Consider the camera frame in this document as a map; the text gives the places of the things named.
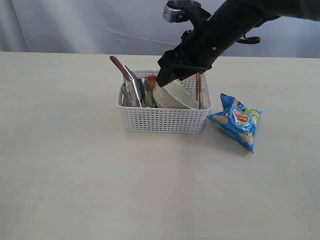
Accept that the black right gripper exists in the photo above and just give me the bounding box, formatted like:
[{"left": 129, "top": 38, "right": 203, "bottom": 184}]
[{"left": 156, "top": 29, "right": 219, "bottom": 87}]

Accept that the wooden chopstick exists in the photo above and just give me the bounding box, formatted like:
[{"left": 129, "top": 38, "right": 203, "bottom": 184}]
[
  {"left": 196, "top": 72, "right": 202, "bottom": 109},
  {"left": 195, "top": 72, "right": 201, "bottom": 103}
]

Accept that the blue potato chips bag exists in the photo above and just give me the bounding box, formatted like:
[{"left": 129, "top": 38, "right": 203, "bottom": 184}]
[{"left": 207, "top": 93, "right": 262, "bottom": 152}]

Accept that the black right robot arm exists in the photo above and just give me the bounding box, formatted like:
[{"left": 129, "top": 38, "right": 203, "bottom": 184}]
[{"left": 156, "top": 0, "right": 320, "bottom": 87}]

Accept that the speckled beige ceramic bowl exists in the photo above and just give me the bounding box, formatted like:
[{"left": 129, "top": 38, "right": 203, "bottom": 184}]
[{"left": 152, "top": 80, "right": 199, "bottom": 109}]

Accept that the terracotta brown plate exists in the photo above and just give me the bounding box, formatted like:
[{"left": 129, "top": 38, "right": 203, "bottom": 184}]
[{"left": 146, "top": 75, "right": 157, "bottom": 90}]

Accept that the stainless steel cup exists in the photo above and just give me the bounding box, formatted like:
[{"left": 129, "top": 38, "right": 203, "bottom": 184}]
[{"left": 125, "top": 77, "right": 155, "bottom": 108}]

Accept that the grey backdrop curtain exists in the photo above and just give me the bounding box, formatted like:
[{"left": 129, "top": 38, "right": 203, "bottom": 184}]
[{"left": 0, "top": 0, "right": 320, "bottom": 58}]

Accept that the white perforated plastic basket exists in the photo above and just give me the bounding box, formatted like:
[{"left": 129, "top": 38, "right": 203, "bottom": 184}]
[{"left": 116, "top": 74, "right": 212, "bottom": 134}]

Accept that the brown wooden handled spoon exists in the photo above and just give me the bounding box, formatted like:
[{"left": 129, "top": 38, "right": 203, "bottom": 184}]
[{"left": 109, "top": 55, "right": 132, "bottom": 82}]

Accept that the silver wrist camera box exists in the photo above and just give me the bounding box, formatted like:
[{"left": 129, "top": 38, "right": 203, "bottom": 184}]
[{"left": 162, "top": 0, "right": 201, "bottom": 23}]

